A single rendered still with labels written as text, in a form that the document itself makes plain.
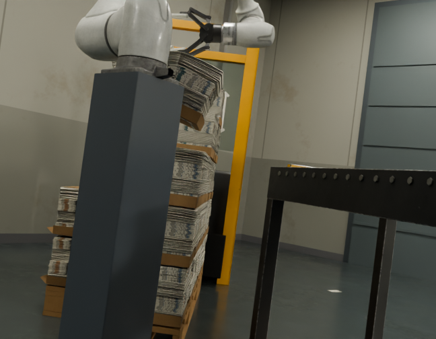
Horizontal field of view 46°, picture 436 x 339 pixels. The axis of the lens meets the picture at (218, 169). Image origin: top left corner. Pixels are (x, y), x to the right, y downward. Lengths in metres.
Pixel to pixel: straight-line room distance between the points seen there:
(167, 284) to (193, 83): 0.77
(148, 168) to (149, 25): 0.43
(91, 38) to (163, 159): 0.47
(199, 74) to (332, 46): 4.67
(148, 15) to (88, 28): 0.25
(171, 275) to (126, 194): 0.60
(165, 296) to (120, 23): 1.01
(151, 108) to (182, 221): 0.58
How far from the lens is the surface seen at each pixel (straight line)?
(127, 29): 1.62
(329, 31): 6.64
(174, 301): 2.02
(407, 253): 5.81
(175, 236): 1.98
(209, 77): 1.97
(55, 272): 2.53
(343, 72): 6.39
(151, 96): 1.54
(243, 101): 3.70
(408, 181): 1.24
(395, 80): 6.07
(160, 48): 1.60
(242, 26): 2.11
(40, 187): 4.62
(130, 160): 1.49
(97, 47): 1.75
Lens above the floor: 0.71
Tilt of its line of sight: 1 degrees up
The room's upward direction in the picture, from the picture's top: 7 degrees clockwise
